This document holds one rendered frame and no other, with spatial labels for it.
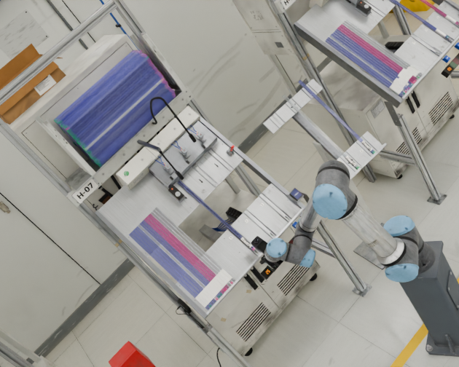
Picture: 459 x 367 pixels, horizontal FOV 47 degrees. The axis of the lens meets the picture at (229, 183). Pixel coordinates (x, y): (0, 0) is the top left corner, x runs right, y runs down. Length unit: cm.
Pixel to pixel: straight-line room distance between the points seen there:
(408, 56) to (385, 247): 133
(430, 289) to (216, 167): 111
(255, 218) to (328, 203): 76
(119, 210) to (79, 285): 186
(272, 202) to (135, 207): 65
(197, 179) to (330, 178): 90
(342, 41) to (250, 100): 179
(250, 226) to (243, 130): 221
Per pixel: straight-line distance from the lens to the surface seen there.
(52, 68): 272
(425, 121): 354
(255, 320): 302
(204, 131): 257
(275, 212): 251
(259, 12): 317
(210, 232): 288
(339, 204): 179
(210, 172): 256
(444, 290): 233
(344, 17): 307
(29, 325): 436
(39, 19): 390
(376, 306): 295
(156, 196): 253
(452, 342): 265
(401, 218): 215
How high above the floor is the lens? 226
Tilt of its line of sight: 31 degrees down
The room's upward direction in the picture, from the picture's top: 37 degrees counter-clockwise
